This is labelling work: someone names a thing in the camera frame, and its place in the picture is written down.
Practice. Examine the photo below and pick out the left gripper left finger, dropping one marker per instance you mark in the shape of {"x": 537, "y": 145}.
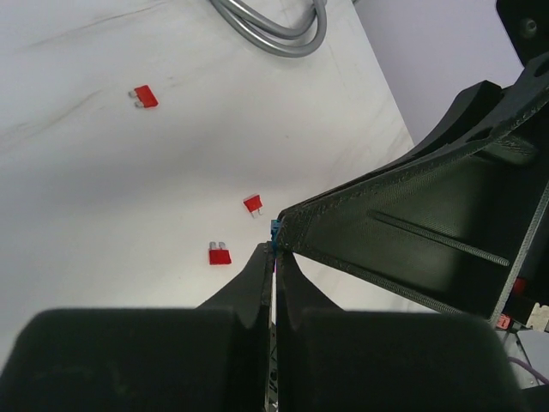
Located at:
{"x": 214, "y": 357}

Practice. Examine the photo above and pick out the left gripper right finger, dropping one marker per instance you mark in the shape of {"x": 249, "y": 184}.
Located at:
{"x": 330, "y": 359}

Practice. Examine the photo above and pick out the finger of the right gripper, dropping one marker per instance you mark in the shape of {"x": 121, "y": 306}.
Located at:
{"x": 452, "y": 233}

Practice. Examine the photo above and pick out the blue fuse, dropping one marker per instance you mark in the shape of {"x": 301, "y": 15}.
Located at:
{"x": 275, "y": 226}

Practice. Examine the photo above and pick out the red fuse lower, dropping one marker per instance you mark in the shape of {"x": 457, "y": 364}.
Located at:
{"x": 218, "y": 254}

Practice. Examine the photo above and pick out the red fuse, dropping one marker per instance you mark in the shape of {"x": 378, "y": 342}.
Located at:
{"x": 218, "y": 254}
{"x": 253, "y": 205}
{"x": 143, "y": 97}

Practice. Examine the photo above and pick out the red fuse right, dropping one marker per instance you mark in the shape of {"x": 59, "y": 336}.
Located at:
{"x": 253, "y": 205}

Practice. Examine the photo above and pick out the red fuse far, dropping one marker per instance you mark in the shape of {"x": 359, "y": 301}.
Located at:
{"x": 143, "y": 97}

